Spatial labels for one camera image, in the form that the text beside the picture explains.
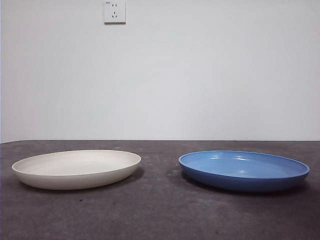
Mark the blue round plate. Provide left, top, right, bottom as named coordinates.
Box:
left=178, top=149, right=311, bottom=193

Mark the white round plate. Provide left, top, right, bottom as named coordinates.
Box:
left=11, top=149, right=142, bottom=191

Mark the white wall socket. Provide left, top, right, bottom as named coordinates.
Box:
left=103, top=0, right=127, bottom=25

